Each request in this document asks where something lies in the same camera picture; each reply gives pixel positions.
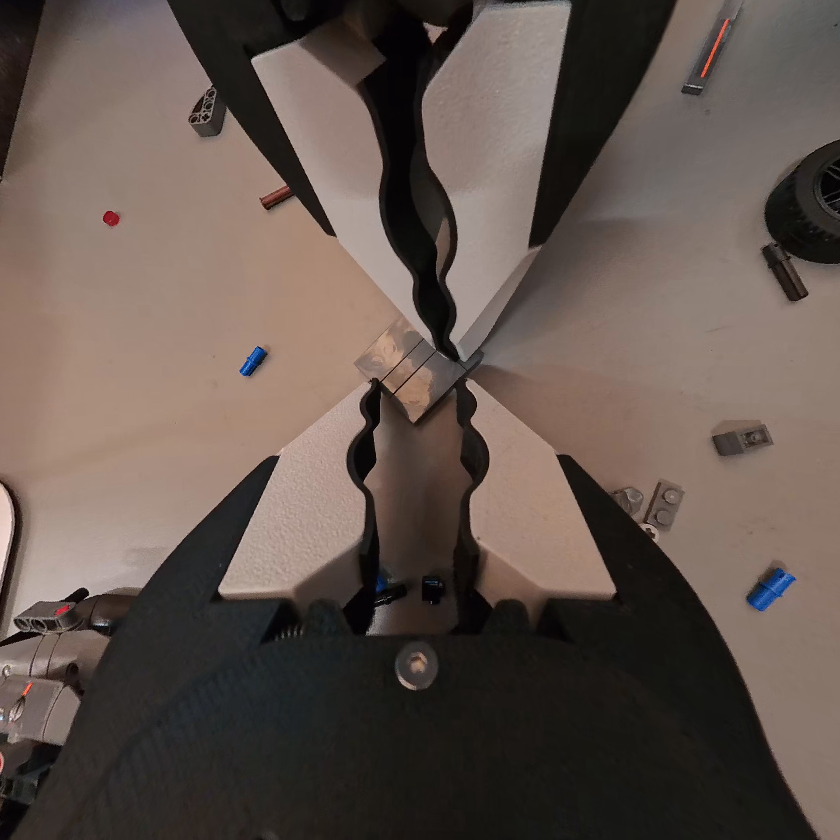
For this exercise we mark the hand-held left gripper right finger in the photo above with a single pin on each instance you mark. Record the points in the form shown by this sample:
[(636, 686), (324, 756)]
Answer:
[(544, 525)]

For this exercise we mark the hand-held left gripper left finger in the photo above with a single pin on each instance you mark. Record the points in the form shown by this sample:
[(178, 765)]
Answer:
[(295, 525)]

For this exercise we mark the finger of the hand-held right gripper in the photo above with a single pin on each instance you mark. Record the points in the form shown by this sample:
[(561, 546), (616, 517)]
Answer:
[(315, 131), (499, 131)]

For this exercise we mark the small grey lego bracket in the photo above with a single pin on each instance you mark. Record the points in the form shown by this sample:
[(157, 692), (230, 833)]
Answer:
[(474, 359)]

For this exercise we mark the grey lego tile assembly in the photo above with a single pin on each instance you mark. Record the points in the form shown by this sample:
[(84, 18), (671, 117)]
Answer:
[(413, 371)]

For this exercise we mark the brown lego axle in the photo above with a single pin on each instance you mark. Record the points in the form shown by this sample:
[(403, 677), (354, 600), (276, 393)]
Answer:
[(275, 197)]

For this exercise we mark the blue lego pin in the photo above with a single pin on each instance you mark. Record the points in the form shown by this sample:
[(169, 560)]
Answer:
[(769, 589), (253, 361)]

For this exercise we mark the grey lego slope brick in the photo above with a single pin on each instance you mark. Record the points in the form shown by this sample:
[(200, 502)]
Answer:
[(741, 438)]

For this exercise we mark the red round lego stud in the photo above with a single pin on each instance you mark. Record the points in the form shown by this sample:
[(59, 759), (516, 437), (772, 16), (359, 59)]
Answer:
[(111, 218)]

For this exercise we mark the black lego wheel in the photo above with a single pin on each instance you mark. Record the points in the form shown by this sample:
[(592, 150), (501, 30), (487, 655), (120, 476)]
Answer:
[(807, 203)]

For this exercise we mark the dark grey lego axle pin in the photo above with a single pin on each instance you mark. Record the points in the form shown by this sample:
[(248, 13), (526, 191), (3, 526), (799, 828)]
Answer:
[(784, 270)]

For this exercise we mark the grey lego car model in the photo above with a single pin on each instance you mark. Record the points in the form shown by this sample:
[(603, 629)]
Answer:
[(46, 689)]

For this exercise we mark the grey tile with orange stripe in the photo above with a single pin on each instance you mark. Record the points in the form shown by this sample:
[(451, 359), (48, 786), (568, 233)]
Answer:
[(712, 46)]

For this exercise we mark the grey bent technic beam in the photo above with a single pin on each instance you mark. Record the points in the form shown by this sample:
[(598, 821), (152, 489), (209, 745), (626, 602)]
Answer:
[(207, 113)]

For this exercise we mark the white adjustable stand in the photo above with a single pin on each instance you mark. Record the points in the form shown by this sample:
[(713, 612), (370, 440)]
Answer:
[(5, 538)]

